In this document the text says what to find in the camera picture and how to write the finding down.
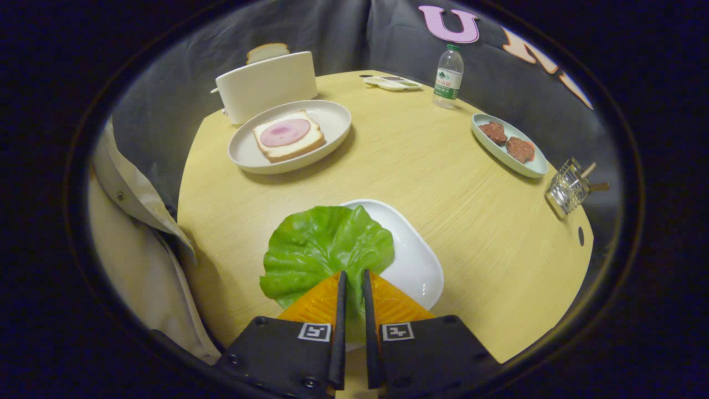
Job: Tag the pink ham slice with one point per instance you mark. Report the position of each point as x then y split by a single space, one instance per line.
285 132

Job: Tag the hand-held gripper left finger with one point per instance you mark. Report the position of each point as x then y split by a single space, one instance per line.
338 332

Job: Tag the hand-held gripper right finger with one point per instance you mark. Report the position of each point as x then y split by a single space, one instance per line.
371 332

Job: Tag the light blue oval plate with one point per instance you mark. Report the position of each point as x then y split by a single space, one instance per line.
498 152

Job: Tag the white toaster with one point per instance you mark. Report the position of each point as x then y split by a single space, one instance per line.
266 86

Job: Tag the white rounded square plate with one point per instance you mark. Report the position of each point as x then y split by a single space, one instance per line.
415 260

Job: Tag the green lettuce leaf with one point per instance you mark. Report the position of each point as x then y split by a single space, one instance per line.
321 244

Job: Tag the brown meat patty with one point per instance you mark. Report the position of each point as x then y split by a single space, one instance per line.
493 133
520 149

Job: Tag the round beige plate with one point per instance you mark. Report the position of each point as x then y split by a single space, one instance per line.
332 119

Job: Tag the white divided seasoning dish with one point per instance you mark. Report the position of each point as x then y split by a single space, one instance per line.
392 83

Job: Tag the clear water bottle green cap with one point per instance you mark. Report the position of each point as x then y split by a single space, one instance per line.
447 80

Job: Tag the bread slice with ham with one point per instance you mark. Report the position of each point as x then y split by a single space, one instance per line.
288 151

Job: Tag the plain bread slice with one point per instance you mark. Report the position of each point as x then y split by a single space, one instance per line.
267 52

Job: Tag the person's beige jacket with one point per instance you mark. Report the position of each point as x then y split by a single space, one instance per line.
133 266

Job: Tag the clear glass stick holder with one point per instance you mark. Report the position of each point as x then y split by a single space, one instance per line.
565 191

